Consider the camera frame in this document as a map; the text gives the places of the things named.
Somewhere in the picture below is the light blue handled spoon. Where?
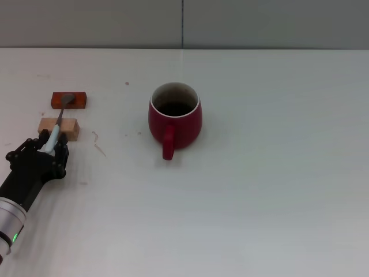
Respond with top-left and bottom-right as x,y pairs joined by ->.
44,93 -> 76,153

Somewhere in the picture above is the red-brown wooden block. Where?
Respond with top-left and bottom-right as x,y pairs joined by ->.
51,91 -> 88,110

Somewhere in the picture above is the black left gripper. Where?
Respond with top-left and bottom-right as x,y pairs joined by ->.
0,129 -> 70,213

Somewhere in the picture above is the red ceramic cup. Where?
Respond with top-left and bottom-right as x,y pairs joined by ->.
148,82 -> 203,161

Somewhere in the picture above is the light wooden block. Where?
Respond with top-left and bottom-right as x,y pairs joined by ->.
37,117 -> 80,142

